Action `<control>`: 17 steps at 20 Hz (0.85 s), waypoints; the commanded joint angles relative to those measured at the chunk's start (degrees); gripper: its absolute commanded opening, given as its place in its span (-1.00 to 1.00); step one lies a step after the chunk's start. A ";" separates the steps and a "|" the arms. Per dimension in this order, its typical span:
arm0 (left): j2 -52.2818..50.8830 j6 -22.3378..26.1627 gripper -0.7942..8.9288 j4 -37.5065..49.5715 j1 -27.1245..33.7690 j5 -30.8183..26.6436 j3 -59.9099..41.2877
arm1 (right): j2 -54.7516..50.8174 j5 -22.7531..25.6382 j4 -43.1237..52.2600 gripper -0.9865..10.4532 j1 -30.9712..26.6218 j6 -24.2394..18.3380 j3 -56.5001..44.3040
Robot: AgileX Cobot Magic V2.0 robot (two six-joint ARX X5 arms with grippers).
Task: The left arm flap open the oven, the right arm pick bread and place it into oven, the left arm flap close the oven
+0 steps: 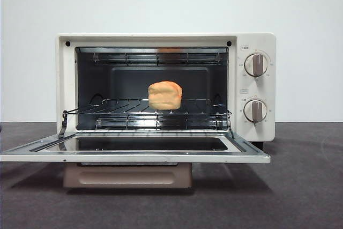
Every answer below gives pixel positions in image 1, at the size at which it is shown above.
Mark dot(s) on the cream Toshiba toaster oven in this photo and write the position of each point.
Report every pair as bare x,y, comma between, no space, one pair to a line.
270,92

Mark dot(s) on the cream timer knob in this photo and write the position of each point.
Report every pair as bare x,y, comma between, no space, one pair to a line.
255,111

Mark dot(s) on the black oven foot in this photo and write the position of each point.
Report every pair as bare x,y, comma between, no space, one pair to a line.
259,144

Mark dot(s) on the golden bread roll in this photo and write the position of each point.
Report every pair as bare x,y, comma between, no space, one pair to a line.
164,96

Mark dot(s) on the cream temperature knob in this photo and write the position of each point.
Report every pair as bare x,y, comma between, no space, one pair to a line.
256,65

